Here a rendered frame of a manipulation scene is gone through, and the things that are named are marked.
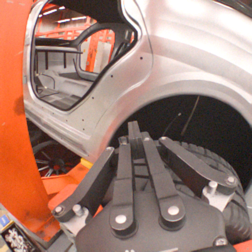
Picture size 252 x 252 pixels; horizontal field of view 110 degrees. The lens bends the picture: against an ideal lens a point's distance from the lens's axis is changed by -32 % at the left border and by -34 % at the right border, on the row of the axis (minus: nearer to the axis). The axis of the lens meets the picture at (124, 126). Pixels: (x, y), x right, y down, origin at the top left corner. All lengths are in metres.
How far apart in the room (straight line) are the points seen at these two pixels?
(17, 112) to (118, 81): 0.41
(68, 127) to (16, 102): 0.58
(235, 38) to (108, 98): 0.57
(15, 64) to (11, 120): 0.11
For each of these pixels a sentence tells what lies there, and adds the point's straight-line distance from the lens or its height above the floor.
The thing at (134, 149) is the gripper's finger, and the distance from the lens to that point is 0.16.
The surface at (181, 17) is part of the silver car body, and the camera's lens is 0.52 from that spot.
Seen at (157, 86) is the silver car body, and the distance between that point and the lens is 0.48.
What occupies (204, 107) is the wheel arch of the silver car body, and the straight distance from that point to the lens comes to 0.82.
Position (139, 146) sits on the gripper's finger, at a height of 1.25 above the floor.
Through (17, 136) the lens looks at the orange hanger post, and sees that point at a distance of 0.32.
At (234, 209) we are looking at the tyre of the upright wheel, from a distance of 0.30.
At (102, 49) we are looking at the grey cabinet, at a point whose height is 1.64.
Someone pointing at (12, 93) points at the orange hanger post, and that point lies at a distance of 0.29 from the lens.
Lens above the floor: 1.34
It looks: 28 degrees down
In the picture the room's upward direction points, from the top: 13 degrees clockwise
